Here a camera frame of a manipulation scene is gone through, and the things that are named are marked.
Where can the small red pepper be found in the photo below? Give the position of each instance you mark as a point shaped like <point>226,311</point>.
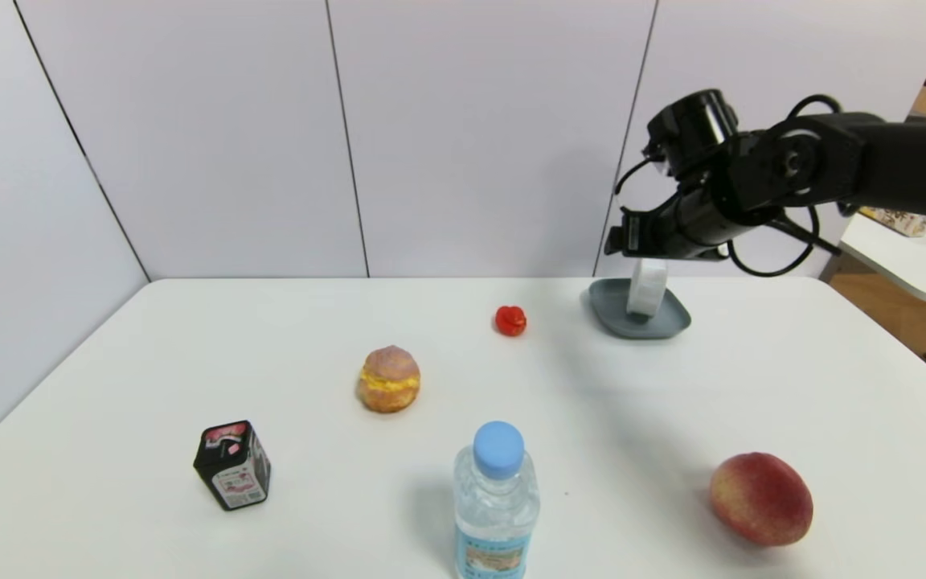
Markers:
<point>510,320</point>

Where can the white side table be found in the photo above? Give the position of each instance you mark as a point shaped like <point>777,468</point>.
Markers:
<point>921,261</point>

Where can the translucent tape roll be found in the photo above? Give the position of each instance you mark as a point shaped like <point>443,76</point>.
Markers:
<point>646,288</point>

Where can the patterned cardboard box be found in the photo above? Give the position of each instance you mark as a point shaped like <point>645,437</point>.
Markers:
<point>905,221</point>

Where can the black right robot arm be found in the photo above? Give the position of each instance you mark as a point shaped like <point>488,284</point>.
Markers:
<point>913,169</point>

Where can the black box with pink label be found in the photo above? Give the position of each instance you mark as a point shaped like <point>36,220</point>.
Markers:
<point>231,466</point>

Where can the cream puff bun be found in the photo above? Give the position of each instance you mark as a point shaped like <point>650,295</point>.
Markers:
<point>388,379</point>

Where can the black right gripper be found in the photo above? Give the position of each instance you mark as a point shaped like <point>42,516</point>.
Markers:
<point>621,231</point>

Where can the red yellow peach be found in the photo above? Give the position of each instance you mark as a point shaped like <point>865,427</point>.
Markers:
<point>762,498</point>

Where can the water bottle with blue cap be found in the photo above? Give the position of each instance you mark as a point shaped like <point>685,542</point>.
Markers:
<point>497,507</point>

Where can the grey-blue dish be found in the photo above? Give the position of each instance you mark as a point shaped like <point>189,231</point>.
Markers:
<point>664,320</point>

